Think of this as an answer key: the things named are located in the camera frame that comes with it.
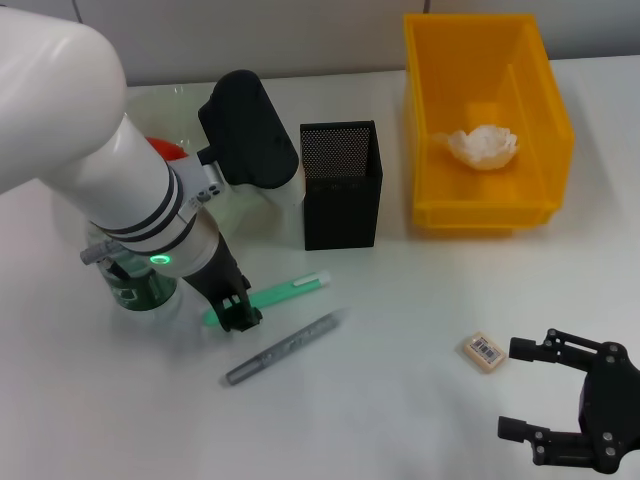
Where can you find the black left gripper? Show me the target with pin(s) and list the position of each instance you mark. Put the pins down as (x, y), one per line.
(220, 275)

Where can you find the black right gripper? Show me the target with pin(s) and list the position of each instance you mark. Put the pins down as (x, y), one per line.
(612, 405)

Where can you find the clear green-label water bottle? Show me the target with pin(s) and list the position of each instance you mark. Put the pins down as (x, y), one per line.
(140, 295)

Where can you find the red-orange toy orange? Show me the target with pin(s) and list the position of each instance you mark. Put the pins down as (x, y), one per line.
(167, 149)

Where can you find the white paper ball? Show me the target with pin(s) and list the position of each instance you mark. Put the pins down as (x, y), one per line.
(480, 145)

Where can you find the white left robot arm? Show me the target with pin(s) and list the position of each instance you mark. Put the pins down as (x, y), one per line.
(75, 125)

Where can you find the beige eraser with barcode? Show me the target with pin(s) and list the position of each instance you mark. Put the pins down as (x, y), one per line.
(482, 352)

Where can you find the grey marker pen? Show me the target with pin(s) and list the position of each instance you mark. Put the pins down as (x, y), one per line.
(280, 347)

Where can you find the mint green pen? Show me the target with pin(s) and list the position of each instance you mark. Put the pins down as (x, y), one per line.
(300, 285)

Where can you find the black mesh pen holder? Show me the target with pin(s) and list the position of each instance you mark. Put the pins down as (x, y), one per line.
(340, 215)

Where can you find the translucent green wavy fruit plate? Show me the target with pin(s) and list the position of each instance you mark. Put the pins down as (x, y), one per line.
(160, 110)

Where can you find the yellow plastic bin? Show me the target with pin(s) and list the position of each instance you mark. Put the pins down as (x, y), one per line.
(450, 75)

